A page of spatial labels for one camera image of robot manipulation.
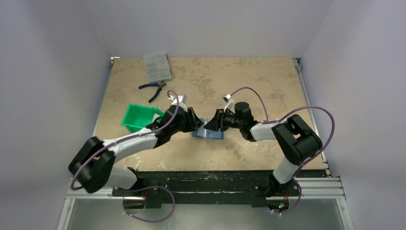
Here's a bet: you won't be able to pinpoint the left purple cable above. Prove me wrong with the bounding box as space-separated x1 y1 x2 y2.
70 90 180 191

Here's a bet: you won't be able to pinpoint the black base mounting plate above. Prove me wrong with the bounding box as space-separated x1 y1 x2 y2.
79 170 327 210

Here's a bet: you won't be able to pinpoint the blue card holder wallet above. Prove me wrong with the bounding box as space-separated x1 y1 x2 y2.
192 119 224 139

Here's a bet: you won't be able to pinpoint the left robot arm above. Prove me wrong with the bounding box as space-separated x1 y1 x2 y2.
68 105 203 196

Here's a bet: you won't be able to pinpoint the blue handled pliers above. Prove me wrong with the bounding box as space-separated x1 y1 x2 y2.
138 80 167 104

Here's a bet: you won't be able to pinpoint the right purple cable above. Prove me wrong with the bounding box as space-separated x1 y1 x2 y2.
230 87 336 178

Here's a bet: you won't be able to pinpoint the clear plastic organizer box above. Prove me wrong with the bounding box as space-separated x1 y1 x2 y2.
143 51 172 83

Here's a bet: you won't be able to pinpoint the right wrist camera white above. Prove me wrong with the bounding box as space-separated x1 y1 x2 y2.
223 94 235 111

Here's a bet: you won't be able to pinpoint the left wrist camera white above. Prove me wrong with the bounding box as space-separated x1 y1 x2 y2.
169 94 187 111

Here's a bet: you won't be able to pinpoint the purple cable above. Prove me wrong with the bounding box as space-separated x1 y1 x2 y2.
230 87 336 178
70 90 180 191

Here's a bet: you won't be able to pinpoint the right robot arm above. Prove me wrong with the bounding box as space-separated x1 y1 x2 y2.
204 102 323 195

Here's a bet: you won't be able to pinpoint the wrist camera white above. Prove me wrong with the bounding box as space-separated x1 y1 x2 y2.
223 94 235 111
169 94 187 111

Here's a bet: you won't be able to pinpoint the green plastic bin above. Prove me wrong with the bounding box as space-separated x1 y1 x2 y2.
121 104 164 133

